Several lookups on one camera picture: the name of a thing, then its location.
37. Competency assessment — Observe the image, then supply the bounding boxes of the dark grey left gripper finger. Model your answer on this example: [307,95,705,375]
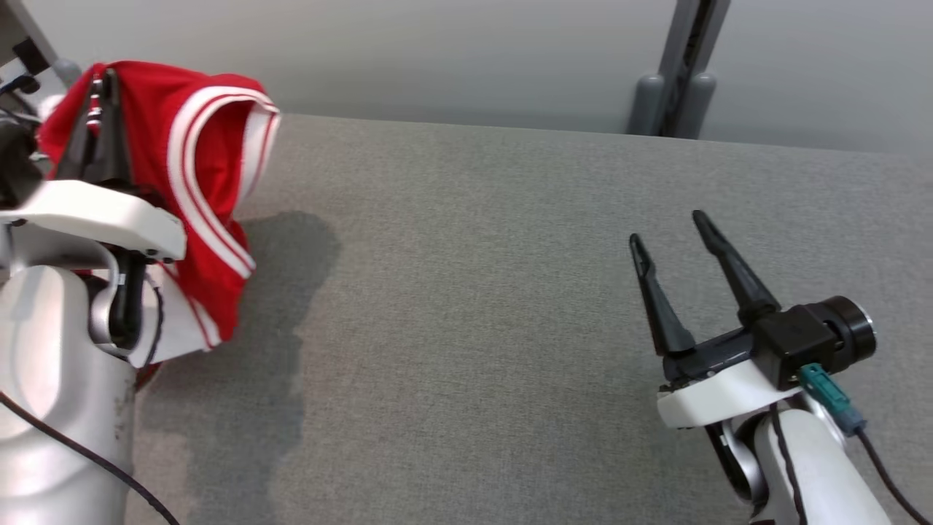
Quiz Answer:
[55,71,101,182]
[95,67,133,183]

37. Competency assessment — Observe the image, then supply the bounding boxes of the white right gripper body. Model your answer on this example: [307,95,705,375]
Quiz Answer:
[656,327,806,431]

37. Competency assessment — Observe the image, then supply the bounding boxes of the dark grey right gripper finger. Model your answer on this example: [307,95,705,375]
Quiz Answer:
[691,209,782,326]
[629,233,698,359]

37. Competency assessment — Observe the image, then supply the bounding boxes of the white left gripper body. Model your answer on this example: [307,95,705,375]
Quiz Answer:
[0,179,187,263]

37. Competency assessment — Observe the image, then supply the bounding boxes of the red Bulls jersey white sleeves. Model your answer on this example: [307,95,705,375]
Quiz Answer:
[36,61,282,387]

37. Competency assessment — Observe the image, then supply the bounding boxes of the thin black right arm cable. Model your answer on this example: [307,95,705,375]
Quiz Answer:
[768,408,810,525]

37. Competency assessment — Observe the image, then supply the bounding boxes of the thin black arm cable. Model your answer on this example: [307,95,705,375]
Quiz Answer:
[768,408,810,525]
[0,392,181,525]

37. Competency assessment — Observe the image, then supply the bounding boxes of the teal plug right camera cable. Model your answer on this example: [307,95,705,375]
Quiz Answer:
[797,363,933,525]

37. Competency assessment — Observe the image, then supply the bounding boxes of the grey metal frame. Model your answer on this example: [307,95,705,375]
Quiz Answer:
[0,0,82,93]

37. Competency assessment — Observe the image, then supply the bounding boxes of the grey partition post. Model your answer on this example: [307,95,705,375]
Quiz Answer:
[627,0,732,140]

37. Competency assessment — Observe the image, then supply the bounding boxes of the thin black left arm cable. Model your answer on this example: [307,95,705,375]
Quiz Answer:
[0,392,181,525]

